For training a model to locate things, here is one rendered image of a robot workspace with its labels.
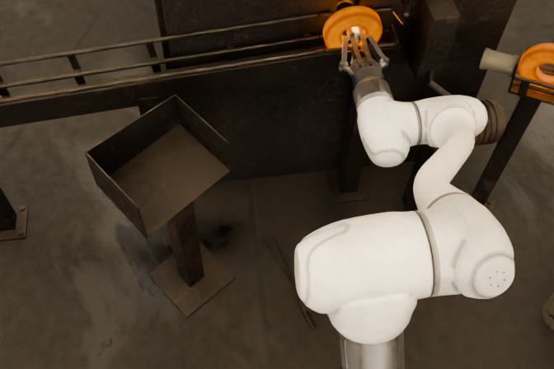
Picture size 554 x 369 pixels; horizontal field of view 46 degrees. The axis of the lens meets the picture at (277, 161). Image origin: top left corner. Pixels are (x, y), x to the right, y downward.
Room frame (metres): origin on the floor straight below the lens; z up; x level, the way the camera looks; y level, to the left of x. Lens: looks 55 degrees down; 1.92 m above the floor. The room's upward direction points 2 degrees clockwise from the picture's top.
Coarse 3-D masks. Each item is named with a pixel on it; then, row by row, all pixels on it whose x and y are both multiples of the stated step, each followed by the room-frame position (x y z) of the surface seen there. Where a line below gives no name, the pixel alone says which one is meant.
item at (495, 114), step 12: (492, 108) 1.20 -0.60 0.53; (492, 120) 1.16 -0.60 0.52; (504, 120) 1.17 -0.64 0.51; (492, 132) 1.14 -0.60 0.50; (504, 132) 1.16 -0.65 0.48; (420, 144) 1.22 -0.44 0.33; (480, 144) 1.14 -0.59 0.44; (420, 156) 1.19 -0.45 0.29; (408, 180) 1.21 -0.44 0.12; (408, 192) 1.19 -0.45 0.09; (408, 204) 1.16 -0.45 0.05
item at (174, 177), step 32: (128, 128) 0.93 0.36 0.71; (160, 128) 0.99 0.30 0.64; (192, 128) 1.00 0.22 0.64; (96, 160) 0.87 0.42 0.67; (128, 160) 0.92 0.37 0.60; (160, 160) 0.92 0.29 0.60; (192, 160) 0.92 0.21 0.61; (224, 160) 0.91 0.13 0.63; (128, 192) 0.83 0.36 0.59; (160, 192) 0.83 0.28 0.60; (192, 192) 0.83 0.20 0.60; (160, 224) 0.75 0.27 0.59; (192, 224) 0.88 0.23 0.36; (192, 256) 0.87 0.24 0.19; (192, 288) 0.85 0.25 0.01
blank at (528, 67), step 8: (536, 48) 1.21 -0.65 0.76; (544, 48) 1.20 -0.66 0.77; (552, 48) 1.19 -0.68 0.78; (528, 56) 1.20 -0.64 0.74; (536, 56) 1.20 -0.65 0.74; (544, 56) 1.19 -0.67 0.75; (552, 56) 1.18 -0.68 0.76; (520, 64) 1.21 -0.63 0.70; (528, 64) 1.20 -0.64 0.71; (536, 64) 1.19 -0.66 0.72; (520, 72) 1.20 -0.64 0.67; (528, 72) 1.19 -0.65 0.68; (536, 72) 1.19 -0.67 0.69; (544, 80) 1.18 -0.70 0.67; (552, 80) 1.18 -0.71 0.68
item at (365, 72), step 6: (354, 60) 1.13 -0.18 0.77; (366, 60) 1.13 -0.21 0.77; (354, 66) 1.11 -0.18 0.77; (366, 66) 1.12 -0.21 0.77; (372, 66) 1.12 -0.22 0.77; (378, 66) 1.12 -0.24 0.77; (348, 72) 1.11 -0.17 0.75; (354, 72) 1.09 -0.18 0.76; (360, 72) 1.08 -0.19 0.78; (366, 72) 1.07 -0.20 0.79; (372, 72) 1.07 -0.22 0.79; (378, 72) 1.08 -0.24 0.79; (354, 78) 1.07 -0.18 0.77; (360, 78) 1.06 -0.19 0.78; (366, 78) 1.06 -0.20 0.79; (372, 78) 1.06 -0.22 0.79; (354, 84) 1.06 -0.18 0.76
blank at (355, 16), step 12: (336, 12) 1.26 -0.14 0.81; (348, 12) 1.25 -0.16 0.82; (360, 12) 1.25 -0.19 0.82; (372, 12) 1.26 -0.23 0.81; (336, 24) 1.23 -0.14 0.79; (348, 24) 1.24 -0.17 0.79; (360, 24) 1.24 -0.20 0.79; (372, 24) 1.25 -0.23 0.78; (324, 36) 1.23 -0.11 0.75; (336, 36) 1.23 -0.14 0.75
